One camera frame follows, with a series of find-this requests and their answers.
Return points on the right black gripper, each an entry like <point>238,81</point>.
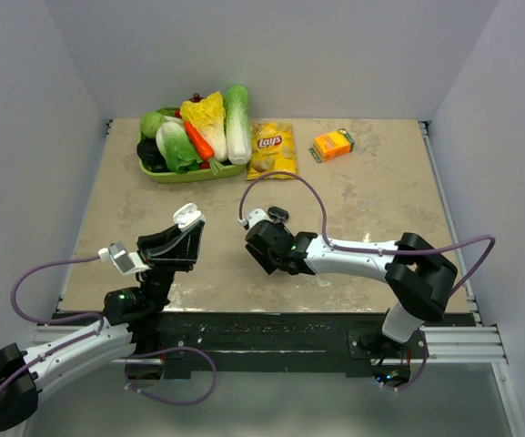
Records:
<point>269,266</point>

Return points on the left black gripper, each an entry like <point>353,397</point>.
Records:
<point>179,257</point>

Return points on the black earbud charging case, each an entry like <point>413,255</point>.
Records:
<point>278,214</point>

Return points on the white earbud charging case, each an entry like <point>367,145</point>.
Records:
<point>187,215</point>

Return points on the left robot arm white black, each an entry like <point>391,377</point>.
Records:
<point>126,327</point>

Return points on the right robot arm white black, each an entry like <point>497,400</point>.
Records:
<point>422,284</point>

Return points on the green plastic vegetable tray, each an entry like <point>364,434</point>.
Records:
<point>229,170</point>

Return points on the yellow Lays chips bag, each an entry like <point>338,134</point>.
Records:
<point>273,149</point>

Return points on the dark green toy vegetable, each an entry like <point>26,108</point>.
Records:
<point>150,156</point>

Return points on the orange toy carrot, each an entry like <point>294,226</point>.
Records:
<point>203,149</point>

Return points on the green white bok choy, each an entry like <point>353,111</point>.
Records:
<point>176,148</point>

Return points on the orange green carton box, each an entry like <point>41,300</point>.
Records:
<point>334,144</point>

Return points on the round green cabbage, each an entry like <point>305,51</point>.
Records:
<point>150,123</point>

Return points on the yellow toy cabbage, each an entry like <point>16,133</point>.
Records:
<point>208,117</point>

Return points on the tall green napa cabbage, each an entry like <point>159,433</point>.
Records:
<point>237,125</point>

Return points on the dark red toy grapes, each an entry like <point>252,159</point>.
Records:
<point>196,98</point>

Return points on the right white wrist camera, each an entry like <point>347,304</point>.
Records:
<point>253,217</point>

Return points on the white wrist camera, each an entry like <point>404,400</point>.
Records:
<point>253,217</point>
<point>128,263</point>

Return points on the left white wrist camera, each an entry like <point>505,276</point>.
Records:
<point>128,263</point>

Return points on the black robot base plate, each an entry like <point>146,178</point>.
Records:
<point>345,343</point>

